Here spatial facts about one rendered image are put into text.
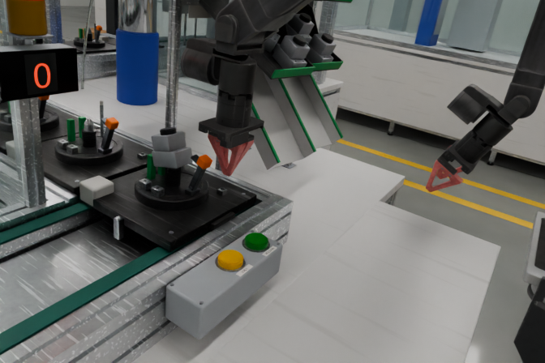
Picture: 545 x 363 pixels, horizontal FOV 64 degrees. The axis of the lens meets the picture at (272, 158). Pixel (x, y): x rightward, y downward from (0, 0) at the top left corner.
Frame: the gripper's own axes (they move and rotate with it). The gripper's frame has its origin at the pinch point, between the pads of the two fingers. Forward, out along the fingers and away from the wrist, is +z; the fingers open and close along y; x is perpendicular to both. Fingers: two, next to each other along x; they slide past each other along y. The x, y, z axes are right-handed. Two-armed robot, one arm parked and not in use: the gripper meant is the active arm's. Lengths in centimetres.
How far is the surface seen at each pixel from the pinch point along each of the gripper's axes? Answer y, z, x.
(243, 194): -9.1, 9.0, -2.1
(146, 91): -57, 17, -85
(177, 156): 2.3, 0.2, -9.9
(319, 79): -163, 20, -64
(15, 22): 21.6, -21.5, -23.7
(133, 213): 11.0, 9.1, -11.3
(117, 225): 13.9, 10.7, -11.9
